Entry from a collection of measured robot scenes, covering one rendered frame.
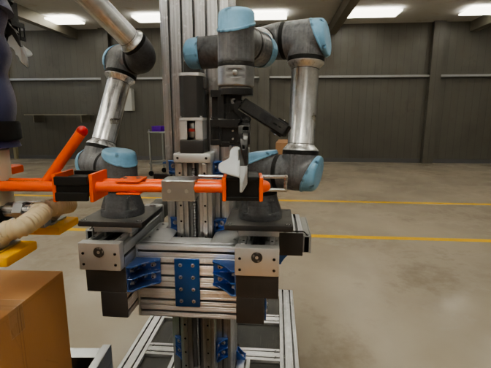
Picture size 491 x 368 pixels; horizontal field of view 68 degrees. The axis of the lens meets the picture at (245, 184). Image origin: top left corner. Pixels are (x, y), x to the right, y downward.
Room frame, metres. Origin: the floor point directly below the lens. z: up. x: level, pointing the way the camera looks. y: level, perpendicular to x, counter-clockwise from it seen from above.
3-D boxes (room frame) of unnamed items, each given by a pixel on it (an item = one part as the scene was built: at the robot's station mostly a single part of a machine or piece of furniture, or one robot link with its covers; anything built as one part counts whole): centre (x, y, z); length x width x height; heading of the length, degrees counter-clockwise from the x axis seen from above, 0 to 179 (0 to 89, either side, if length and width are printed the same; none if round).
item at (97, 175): (0.77, 0.36, 1.24); 0.10 x 0.08 x 0.06; 0
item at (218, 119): (0.77, 0.03, 1.38); 0.09 x 0.08 x 0.12; 89
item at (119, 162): (1.27, 0.45, 1.20); 0.13 x 0.12 x 0.14; 55
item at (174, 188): (0.77, 0.14, 1.23); 0.07 x 0.07 x 0.04; 0
